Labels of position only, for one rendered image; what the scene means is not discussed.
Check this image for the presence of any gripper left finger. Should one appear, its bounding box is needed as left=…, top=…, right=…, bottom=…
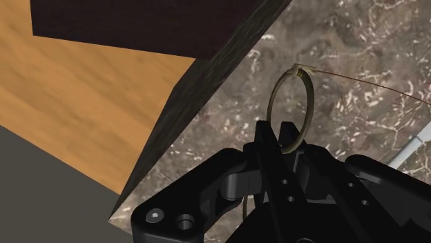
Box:
left=130, top=120, right=309, bottom=243

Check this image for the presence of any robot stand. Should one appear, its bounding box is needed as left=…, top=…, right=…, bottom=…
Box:
left=29, top=0, right=267, bottom=60

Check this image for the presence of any dark wooden marble top table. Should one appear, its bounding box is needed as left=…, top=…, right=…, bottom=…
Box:
left=107, top=0, right=431, bottom=243

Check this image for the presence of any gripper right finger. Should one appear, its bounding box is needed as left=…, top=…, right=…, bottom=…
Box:
left=278, top=121, right=431, bottom=236

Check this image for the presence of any white grey bar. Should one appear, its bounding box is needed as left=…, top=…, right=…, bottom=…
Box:
left=387, top=121, right=431, bottom=170

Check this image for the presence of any olive metal ring with wire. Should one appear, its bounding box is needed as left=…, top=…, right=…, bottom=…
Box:
left=242, top=63, right=431, bottom=220

